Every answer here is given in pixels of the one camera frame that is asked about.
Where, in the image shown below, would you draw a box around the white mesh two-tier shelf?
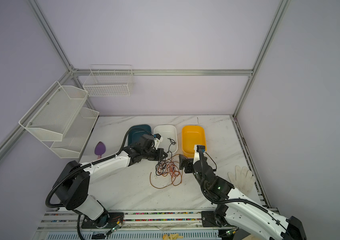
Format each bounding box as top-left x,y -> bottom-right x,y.
19,82 -> 99,159

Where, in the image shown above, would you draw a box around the red orange cables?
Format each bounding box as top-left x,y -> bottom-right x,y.
154,153 -> 185,186

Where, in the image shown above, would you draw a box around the white plastic bin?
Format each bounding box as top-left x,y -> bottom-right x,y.
153,125 -> 178,155

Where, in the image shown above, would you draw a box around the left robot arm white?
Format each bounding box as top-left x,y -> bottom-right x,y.
45,132 -> 168,229

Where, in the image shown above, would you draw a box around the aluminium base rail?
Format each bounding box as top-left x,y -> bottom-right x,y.
36,208 -> 281,240

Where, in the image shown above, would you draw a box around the teal plastic bin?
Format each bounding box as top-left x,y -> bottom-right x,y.
128,124 -> 152,145

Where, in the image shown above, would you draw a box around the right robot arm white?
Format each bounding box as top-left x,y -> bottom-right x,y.
179,150 -> 307,240

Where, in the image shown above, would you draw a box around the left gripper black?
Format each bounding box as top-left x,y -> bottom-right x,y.
142,147 -> 168,161

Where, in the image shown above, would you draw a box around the white wire basket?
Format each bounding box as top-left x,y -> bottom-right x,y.
83,65 -> 135,97

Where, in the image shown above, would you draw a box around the yellow plastic bin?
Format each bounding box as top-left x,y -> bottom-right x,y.
181,125 -> 207,158

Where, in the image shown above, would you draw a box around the white work glove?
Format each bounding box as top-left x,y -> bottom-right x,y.
227,166 -> 256,195

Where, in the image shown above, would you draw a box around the black cable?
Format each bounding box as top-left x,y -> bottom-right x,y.
165,137 -> 177,155

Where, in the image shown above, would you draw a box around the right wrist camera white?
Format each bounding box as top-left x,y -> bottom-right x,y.
193,145 -> 205,164

